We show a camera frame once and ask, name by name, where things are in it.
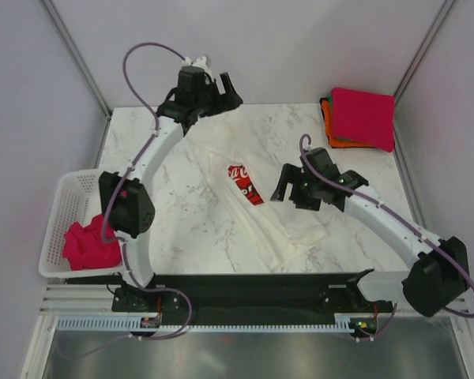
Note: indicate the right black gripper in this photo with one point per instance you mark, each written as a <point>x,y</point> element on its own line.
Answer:
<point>290,174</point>

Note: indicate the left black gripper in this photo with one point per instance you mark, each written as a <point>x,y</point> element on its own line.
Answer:
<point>225,102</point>

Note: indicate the white Coca-Cola t-shirt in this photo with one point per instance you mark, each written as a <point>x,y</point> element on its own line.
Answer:
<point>243,176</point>

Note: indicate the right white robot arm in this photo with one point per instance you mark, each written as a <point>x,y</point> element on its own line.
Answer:
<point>437,268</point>

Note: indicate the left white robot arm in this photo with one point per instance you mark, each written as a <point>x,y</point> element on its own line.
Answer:
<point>126,196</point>

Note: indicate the folded black t-shirt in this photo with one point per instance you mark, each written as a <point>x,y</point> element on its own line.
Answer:
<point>324,106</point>

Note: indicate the white plastic laundry basket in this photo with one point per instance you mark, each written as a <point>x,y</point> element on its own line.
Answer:
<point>77,199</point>

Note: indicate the crumpled magenta t-shirt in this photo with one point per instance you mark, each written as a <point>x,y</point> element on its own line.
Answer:
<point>84,248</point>

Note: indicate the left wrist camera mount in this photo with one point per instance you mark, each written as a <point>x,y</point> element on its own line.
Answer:
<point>202,62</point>

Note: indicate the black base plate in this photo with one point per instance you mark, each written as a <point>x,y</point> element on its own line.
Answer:
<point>270,299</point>

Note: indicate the white slotted cable duct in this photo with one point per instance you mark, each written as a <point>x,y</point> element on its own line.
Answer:
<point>138,324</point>

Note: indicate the aluminium frame rails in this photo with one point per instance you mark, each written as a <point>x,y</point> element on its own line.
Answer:
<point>152,307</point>

